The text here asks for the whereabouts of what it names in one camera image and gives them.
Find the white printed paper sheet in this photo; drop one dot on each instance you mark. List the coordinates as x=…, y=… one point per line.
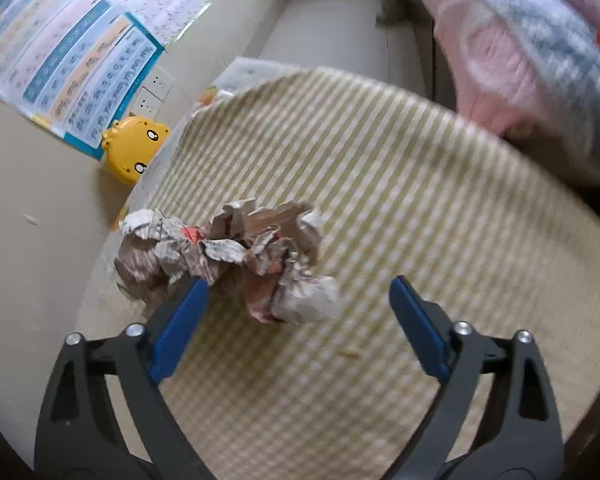
x=240, y=77

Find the newspaper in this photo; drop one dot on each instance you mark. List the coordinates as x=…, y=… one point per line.
x=250, y=250

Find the white wall power outlet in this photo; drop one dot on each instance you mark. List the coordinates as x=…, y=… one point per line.
x=152, y=92

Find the blue-bordered wall chart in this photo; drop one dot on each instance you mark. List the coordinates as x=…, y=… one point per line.
x=70, y=70

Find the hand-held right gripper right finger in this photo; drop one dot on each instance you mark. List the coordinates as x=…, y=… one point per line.
x=420, y=330

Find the striped beige mat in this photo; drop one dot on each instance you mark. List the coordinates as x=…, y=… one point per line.
x=405, y=210

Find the pink striped blanket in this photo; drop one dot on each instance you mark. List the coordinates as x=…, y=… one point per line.
x=520, y=35

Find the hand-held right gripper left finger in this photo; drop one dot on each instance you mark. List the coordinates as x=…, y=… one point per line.
x=177, y=330

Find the yellow cartoon toy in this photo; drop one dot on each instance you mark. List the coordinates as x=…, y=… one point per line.
x=130, y=152

